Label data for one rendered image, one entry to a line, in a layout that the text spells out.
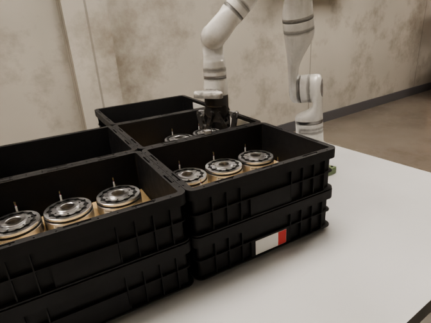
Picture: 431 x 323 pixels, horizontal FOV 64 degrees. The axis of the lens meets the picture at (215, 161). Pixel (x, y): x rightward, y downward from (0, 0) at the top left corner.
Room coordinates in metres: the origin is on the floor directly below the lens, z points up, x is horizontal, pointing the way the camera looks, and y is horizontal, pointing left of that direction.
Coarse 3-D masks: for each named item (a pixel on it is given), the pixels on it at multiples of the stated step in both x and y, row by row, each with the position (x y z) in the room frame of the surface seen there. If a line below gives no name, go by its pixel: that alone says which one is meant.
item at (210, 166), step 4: (212, 160) 0.91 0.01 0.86; (216, 160) 0.90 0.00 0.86; (220, 160) 0.91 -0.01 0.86; (228, 160) 0.90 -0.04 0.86; (232, 160) 0.90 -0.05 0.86; (236, 160) 0.89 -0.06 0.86; (208, 164) 0.88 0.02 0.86; (212, 164) 0.88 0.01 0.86; (236, 164) 0.87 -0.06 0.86; (240, 164) 0.86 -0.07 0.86; (208, 168) 0.85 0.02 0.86; (212, 168) 0.85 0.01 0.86; (216, 168) 0.85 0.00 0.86; (228, 168) 0.84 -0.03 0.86; (232, 168) 0.84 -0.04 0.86; (236, 168) 0.84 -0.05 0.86; (240, 168) 0.84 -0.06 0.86; (212, 172) 0.83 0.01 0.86; (216, 172) 0.82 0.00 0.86; (220, 172) 0.82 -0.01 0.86; (224, 172) 0.82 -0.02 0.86; (228, 172) 0.82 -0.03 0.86; (232, 172) 0.82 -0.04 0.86
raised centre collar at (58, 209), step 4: (60, 204) 0.69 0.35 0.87; (64, 204) 0.69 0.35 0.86; (68, 204) 0.69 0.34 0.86; (72, 204) 0.69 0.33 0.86; (76, 204) 0.68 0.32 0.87; (56, 208) 0.67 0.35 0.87; (60, 208) 0.67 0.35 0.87; (72, 208) 0.66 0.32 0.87; (76, 208) 0.67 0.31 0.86; (60, 212) 0.65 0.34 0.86; (64, 212) 0.65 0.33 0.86; (68, 212) 0.66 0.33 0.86
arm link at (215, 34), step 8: (224, 8) 1.05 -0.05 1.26; (232, 8) 1.04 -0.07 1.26; (216, 16) 1.04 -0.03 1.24; (224, 16) 1.03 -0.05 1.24; (232, 16) 1.04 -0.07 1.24; (240, 16) 1.04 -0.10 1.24; (208, 24) 1.03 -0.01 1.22; (216, 24) 1.03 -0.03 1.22; (224, 24) 1.03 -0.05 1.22; (232, 24) 1.04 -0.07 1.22; (208, 32) 1.02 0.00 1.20; (216, 32) 1.02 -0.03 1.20; (224, 32) 1.03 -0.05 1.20; (208, 40) 1.02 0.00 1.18; (216, 40) 1.02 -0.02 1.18; (224, 40) 1.03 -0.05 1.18; (208, 48) 1.03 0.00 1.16; (216, 48) 1.03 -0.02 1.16
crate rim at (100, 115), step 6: (174, 96) 1.53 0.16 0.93; (180, 96) 1.54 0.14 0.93; (186, 96) 1.52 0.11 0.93; (138, 102) 1.46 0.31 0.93; (144, 102) 1.46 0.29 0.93; (198, 102) 1.40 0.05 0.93; (204, 102) 1.37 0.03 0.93; (102, 108) 1.38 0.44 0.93; (108, 108) 1.39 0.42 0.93; (198, 108) 1.27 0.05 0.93; (96, 114) 1.33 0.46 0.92; (102, 114) 1.27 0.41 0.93; (168, 114) 1.21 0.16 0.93; (102, 120) 1.25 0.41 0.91; (108, 120) 1.17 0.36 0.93; (132, 120) 1.15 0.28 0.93
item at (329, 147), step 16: (240, 128) 0.98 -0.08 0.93; (272, 128) 0.97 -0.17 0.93; (176, 144) 0.88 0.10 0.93; (320, 144) 0.80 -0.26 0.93; (288, 160) 0.71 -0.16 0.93; (304, 160) 0.72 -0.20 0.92; (320, 160) 0.74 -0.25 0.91; (176, 176) 0.66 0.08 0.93; (240, 176) 0.64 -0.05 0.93; (256, 176) 0.65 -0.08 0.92; (272, 176) 0.67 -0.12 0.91; (192, 192) 0.59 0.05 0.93; (208, 192) 0.60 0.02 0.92
